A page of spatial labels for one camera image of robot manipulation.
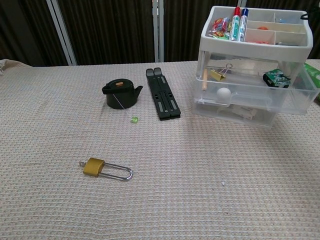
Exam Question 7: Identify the gold binder clip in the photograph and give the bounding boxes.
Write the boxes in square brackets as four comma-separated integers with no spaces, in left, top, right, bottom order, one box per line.
[209,63,234,82]

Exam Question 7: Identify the green cylindrical can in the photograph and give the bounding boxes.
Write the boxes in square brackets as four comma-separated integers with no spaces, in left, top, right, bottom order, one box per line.
[302,62,320,89]

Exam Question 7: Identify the black teapot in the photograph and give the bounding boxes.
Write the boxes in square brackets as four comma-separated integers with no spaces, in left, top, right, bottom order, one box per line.
[101,78,144,110]

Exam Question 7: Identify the blue whiteboard marker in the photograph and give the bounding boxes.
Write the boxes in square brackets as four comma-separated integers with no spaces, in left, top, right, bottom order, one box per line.
[237,8,250,43]

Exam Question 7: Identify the black folding laptop stand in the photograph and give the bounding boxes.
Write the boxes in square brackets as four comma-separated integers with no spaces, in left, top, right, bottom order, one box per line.
[145,67,182,122]

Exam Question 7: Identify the clear plastic drawer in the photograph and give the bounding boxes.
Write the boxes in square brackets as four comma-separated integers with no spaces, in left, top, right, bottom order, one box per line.
[192,101,279,130]
[194,66,320,116]

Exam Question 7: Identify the colourful paper clips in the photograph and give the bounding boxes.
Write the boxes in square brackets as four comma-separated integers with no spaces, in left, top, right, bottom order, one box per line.
[212,17,227,31]

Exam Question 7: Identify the red whiteboard marker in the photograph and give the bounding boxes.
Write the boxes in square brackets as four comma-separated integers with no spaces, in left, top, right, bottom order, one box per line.
[228,6,242,42]

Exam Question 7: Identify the small white ball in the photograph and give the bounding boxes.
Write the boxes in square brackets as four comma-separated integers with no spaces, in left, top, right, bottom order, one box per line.
[216,87,232,102]

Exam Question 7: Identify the brass padlock with key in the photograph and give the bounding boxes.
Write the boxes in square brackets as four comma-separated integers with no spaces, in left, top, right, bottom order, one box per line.
[78,157,134,181]

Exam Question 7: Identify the black folding screen grey frames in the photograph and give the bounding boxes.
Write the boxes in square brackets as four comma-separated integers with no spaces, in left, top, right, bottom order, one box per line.
[0,0,320,67]

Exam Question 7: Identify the beige woven tablecloth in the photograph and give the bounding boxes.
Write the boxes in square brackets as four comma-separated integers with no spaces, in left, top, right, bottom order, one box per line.
[0,58,320,240]

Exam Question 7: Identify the wooden stick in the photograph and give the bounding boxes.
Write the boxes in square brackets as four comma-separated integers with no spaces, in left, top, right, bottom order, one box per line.
[201,67,209,92]

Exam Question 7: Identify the white plastic drawer organizer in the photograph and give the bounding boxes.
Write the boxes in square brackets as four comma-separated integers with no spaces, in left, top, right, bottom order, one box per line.
[192,5,315,130]

